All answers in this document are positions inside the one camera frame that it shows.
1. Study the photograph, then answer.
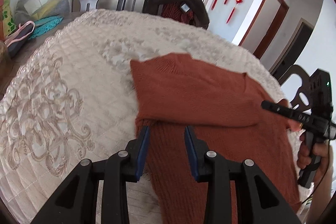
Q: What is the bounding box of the rust orange knit sweater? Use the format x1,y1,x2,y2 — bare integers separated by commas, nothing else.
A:
130,53,301,223

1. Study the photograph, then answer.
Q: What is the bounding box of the person's right hand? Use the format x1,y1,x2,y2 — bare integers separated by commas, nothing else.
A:
297,131,329,188

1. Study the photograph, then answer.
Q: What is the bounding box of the dark wooden chair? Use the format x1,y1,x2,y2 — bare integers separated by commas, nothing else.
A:
277,64,317,111

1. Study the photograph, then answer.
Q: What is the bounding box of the cream quilted bedspread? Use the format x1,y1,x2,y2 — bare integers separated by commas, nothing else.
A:
0,9,312,224

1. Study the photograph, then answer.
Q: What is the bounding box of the grey pink slipper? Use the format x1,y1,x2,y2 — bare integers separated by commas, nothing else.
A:
5,21,35,58

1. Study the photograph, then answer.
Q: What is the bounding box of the dark brown jacket on chair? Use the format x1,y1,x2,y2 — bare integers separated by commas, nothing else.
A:
142,0,210,30

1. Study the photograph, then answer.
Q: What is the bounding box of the teal woven mat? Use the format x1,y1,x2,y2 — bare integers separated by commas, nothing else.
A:
29,15,63,40

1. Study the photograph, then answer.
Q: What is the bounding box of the green floral box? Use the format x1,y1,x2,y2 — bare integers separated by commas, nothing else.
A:
0,0,17,42

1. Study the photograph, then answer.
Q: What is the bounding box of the brown wooden door frame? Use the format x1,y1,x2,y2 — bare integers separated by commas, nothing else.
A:
239,0,289,59

